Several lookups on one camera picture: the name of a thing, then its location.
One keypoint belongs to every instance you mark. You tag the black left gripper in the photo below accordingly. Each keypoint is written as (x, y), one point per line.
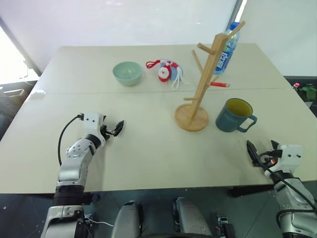
(107, 131)

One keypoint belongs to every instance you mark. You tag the red pen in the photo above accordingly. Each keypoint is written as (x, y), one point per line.
(220, 84)

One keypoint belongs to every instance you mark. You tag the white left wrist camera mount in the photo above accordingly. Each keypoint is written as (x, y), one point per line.
(92, 124)

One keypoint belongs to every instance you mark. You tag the red white blue pouch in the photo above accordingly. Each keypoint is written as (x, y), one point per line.
(164, 73)

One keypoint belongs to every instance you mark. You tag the small white object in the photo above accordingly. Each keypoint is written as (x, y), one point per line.
(37, 94)

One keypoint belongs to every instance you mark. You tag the grey rounded robot leg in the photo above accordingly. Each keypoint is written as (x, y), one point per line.
(190, 218)
(127, 220)

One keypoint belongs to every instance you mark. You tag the blue label water bottle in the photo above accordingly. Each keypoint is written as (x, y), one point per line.
(223, 64)

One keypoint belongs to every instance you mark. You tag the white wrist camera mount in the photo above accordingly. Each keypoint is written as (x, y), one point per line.
(289, 156)
(92, 124)

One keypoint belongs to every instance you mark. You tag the blue mug yellow inside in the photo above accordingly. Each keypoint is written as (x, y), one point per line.
(227, 121)

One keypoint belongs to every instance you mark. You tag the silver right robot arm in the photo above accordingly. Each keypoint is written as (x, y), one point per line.
(294, 198)

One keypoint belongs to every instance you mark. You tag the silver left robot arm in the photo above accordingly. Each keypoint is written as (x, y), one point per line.
(74, 168)

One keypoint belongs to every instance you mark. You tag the wooden mug tree stand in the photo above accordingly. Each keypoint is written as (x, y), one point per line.
(198, 99)

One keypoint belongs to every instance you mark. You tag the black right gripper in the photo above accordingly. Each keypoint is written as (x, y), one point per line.
(268, 161)

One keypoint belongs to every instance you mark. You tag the light green bowl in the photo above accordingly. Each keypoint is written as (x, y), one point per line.
(127, 77)

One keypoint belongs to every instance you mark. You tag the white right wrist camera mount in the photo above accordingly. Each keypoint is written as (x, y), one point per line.
(289, 156)

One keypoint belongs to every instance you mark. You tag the green potted plant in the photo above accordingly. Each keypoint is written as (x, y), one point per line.
(308, 90)

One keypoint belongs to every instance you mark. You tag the small black device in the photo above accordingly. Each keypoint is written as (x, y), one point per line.
(225, 226)

